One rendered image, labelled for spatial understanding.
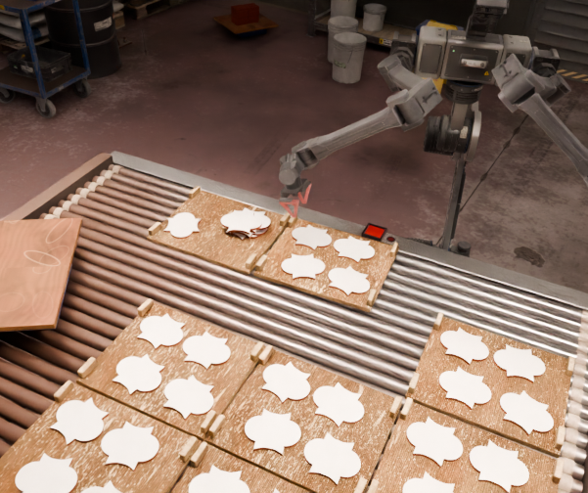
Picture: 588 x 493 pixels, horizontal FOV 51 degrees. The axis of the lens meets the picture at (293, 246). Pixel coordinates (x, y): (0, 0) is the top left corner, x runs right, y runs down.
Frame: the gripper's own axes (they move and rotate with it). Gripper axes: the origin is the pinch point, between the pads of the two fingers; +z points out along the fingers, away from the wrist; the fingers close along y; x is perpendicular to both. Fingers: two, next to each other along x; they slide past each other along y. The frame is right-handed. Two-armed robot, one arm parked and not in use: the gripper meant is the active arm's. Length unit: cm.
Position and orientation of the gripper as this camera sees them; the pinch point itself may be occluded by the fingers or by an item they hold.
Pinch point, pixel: (298, 208)
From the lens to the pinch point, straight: 215.3
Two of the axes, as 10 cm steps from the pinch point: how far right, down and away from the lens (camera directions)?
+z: 2.0, 8.3, 5.2
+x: 9.1, 0.5, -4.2
